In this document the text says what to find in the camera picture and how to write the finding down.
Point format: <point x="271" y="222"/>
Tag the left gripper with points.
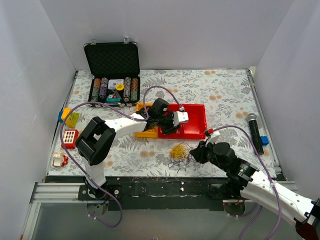
<point x="169" y="122"/>

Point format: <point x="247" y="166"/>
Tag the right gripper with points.
<point x="200" y="152"/>

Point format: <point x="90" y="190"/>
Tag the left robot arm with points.
<point x="96" y="140"/>

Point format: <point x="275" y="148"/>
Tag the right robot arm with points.
<point x="245" y="180"/>

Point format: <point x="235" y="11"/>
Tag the yellow plastic bin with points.
<point x="151" y="133"/>

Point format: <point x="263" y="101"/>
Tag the red bin left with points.
<point x="179" y="134"/>

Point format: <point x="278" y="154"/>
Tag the red bin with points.
<point x="195" y="128"/>
<point x="179" y="134"/>

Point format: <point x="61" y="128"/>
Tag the red bin right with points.
<point x="195" y="128"/>

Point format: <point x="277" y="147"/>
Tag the black orange chip stack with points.
<point x="134" y="85"/>

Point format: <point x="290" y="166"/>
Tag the triangular all in marker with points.
<point x="116" y="95"/>

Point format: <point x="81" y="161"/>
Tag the black microphone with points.
<point x="255" y="134"/>

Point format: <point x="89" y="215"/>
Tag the yellow big blind button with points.
<point x="120" y="87"/>

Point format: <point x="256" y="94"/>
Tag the small blue block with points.
<point x="264" y="140"/>

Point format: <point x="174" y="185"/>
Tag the teal card holder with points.
<point x="113" y="100"/>

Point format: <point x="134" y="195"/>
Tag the black poker chip case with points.
<point x="113" y="60"/>

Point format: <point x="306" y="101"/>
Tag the white playing card deck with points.
<point x="112" y="83"/>

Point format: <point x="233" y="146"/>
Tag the green blue chip stack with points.
<point x="94" y="97"/>

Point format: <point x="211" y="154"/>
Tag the purple chip stack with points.
<point x="103" y="88"/>

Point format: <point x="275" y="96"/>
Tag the yellow green toy block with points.
<point x="72" y="118"/>

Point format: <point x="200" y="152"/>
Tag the red white toy block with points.
<point x="69" y="138"/>

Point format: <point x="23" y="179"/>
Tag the small white red object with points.
<point x="59" y="160"/>

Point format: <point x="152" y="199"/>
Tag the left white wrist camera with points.
<point x="180" y="117"/>

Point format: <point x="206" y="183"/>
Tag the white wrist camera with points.
<point x="180" y="117"/>
<point x="212" y="135"/>

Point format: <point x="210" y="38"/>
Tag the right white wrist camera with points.
<point x="212" y="135"/>

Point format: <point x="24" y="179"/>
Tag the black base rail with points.
<point x="157" y="193"/>

